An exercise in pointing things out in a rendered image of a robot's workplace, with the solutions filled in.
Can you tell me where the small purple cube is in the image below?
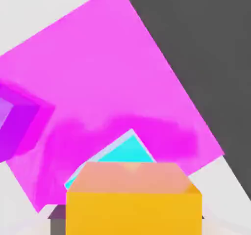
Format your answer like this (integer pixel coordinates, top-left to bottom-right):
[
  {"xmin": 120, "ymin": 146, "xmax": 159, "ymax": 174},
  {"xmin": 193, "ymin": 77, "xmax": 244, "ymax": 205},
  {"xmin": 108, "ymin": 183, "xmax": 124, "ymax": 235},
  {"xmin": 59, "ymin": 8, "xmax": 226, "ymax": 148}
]
[{"xmin": 0, "ymin": 81, "xmax": 56, "ymax": 163}]

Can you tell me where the large magenta box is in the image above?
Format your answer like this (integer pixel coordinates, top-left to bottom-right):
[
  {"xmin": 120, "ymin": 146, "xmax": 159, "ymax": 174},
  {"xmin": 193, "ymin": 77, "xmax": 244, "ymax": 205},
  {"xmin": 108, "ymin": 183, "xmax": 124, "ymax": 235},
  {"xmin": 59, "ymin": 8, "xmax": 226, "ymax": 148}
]
[{"xmin": 0, "ymin": 0, "xmax": 226, "ymax": 214}]

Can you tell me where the small cyan cube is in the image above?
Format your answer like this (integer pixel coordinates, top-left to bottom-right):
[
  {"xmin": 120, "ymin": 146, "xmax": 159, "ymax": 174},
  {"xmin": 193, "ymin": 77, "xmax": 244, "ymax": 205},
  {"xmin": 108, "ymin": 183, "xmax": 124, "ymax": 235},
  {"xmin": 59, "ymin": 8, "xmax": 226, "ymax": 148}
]
[{"xmin": 64, "ymin": 128, "xmax": 157, "ymax": 190}]

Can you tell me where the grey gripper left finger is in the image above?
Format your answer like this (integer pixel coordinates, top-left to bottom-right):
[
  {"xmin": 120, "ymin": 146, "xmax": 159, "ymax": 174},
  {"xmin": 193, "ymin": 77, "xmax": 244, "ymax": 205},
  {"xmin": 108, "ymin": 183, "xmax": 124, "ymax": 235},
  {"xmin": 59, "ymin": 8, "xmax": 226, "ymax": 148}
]
[{"xmin": 47, "ymin": 204, "xmax": 67, "ymax": 235}]

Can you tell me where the small orange cube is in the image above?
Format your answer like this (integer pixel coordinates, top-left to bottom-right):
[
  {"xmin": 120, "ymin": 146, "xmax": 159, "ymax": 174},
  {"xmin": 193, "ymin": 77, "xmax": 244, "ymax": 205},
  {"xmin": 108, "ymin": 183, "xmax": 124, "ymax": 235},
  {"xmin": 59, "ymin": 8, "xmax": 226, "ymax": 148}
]
[{"xmin": 65, "ymin": 161, "xmax": 203, "ymax": 235}]

